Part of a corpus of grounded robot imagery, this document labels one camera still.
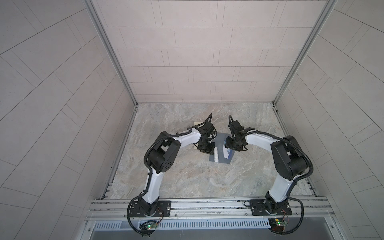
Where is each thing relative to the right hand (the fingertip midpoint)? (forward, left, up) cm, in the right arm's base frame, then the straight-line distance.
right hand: (226, 146), depth 94 cm
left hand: (-3, +7, +1) cm, 8 cm away
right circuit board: (-41, -16, -1) cm, 44 cm away
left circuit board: (-39, +40, +5) cm, 56 cm away
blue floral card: (-5, 0, +2) cm, 6 cm away
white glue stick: (-9, +8, +3) cm, 12 cm away
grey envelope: (-1, +5, +9) cm, 11 cm away
